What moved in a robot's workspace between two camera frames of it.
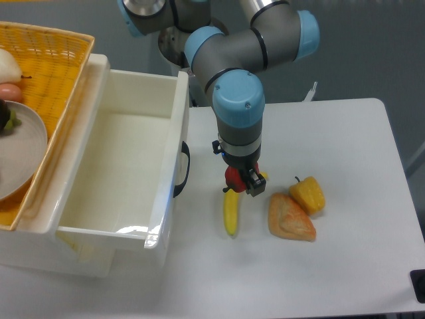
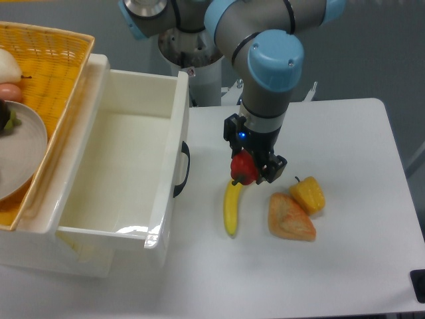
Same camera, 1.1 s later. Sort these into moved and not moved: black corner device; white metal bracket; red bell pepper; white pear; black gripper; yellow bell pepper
Moved: red bell pepper; black gripper
Not moved: black corner device; white pear; white metal bracket; yellow bell pepper
